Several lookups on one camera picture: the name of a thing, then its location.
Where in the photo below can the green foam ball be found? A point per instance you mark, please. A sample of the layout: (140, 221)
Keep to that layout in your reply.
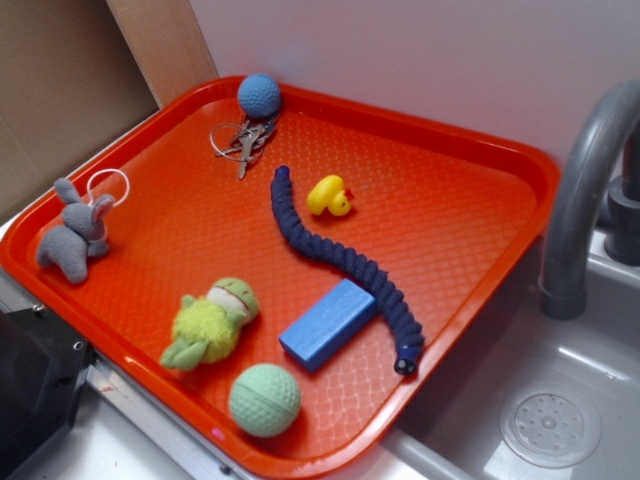
(265, 400)

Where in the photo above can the blue foam ball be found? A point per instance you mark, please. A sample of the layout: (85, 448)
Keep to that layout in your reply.
(259, 96)

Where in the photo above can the yellow rubber duck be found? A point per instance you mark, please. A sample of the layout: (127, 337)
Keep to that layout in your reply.
(332, 195)

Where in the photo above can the orange plastic tray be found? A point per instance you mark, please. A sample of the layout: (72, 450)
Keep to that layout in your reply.
(446, 212)

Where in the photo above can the blue wooden block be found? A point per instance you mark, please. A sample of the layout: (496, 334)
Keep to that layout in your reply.
(328, 325)

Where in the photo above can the navy blue plush snake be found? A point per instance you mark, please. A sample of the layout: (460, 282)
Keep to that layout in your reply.
(406, 330)

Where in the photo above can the green plush toy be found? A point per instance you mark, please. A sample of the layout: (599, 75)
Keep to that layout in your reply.
(207, 329)

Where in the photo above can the grey plush elephant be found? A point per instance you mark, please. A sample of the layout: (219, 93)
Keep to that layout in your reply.
(83, 233)

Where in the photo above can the grey sink faucet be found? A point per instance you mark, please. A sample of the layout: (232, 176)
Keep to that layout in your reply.
(581, 200)

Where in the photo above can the wooden board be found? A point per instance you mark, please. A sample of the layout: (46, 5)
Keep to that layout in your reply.
(167, 45)

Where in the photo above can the grey sink basin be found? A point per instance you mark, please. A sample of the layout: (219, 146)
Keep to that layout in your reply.
(451, 428)

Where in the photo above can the sink drain strainer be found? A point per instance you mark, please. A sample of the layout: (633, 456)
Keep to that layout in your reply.
(549, 425)

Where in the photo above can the black box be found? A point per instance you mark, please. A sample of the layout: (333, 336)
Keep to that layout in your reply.
(44, 363)

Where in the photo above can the black faucet handle base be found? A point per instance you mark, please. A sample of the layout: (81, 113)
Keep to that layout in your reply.
(622, 243)

